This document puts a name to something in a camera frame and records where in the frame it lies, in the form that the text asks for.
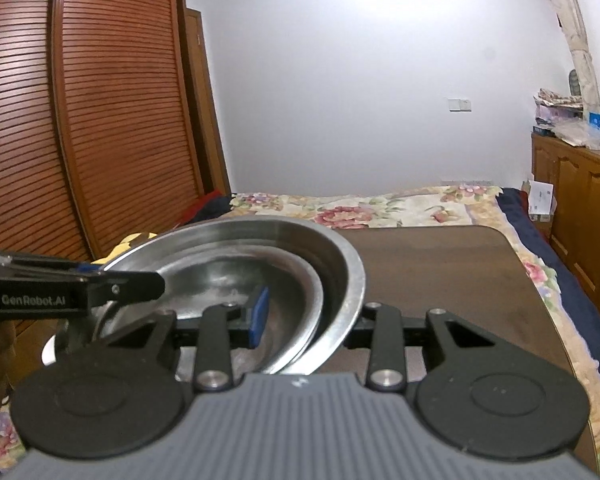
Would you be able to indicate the large steel bowl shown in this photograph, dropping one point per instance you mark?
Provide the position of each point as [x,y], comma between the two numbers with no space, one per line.
[334,259]

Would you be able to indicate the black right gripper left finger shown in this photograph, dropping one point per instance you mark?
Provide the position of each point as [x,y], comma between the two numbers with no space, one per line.
[222,329]

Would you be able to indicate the medium steel bowl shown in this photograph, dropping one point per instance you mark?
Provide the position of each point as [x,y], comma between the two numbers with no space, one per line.
[200,277]

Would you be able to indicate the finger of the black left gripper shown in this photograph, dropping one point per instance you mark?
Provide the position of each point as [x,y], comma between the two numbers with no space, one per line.
[126,287]
[19,265]

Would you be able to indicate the yellow plush toy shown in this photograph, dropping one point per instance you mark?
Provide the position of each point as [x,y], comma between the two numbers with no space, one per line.
[129,242]

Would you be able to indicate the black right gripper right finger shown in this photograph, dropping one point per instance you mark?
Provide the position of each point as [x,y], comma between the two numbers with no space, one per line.
[379,328]

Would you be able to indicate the wooden sideboard cabinet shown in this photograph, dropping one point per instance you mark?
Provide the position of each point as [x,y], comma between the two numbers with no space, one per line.
[575,234]

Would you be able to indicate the cream curtain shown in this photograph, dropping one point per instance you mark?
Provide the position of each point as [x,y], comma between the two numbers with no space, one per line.
[573,27]

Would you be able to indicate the stack of folded cloths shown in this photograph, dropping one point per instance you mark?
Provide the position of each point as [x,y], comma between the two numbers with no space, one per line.
[552,108]

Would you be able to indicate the large floral white plate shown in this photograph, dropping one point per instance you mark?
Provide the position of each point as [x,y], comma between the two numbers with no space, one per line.
[55,348]

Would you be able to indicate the white paper box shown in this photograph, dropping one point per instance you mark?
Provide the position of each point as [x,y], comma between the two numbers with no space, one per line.
[540,200]

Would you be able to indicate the white wall switch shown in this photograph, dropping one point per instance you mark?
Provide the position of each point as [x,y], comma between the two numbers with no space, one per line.
[459,105]

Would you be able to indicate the wooden louvered wardrobe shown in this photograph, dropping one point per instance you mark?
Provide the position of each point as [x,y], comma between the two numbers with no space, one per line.
[107,123]

